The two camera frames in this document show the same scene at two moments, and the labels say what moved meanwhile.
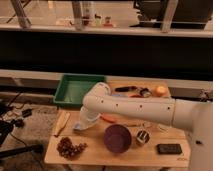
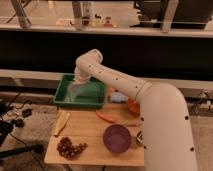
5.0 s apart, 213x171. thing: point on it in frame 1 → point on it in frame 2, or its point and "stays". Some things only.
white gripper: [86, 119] → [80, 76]
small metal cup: [142, 137] stays
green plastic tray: [73, 88] stays
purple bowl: [117, 138] stays
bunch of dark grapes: [67, 149] stays
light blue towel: [78, 127] → [73, 90]
